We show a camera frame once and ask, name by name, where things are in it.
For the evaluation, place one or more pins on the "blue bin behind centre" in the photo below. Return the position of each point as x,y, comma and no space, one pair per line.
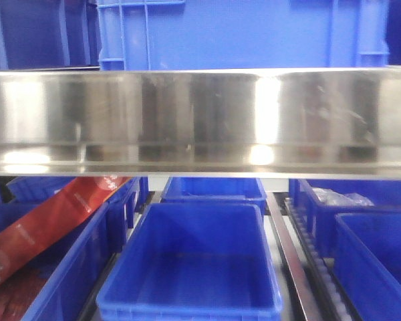
215,189

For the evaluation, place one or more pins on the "blue bin right front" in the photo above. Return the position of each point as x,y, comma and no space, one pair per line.
368,263

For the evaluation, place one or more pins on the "empty blue bin centre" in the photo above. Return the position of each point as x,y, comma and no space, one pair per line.
186,261

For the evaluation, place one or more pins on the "red snack packet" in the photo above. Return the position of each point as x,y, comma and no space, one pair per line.
53,219

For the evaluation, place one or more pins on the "large blue crate upper shelf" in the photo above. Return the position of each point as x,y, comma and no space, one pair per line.
205,35

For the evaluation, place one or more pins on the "blue bin left with packets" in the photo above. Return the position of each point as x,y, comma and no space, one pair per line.
56,284

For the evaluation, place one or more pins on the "white roller track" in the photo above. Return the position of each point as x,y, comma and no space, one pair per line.
325,287

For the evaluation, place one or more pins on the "steel divider rail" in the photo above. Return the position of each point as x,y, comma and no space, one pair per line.
298,297

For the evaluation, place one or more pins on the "stainless steel shelf beam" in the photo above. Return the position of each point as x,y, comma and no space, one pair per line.
276,123

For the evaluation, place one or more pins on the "blue bin right rear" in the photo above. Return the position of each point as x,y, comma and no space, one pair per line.
318,201

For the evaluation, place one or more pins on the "clear plastic bag in bin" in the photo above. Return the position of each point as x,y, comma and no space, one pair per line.
333,198

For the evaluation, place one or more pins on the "dark blue crate upper left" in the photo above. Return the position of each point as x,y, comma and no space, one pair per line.
48,34

